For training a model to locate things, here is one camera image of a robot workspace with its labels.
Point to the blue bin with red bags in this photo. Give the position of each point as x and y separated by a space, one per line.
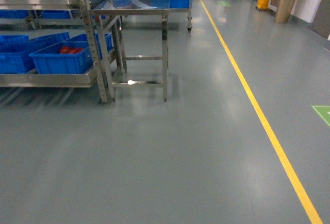
48 60

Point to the small stainless steel table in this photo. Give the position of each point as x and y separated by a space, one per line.
134 33

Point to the empty blue plastic bin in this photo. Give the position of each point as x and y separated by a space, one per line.
15 51

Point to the tan planter pot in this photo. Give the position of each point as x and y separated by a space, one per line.
283 11

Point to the red bubble wrap bags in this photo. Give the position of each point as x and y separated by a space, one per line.
70 50

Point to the stainless steel flow rack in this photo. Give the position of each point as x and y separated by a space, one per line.
95 74

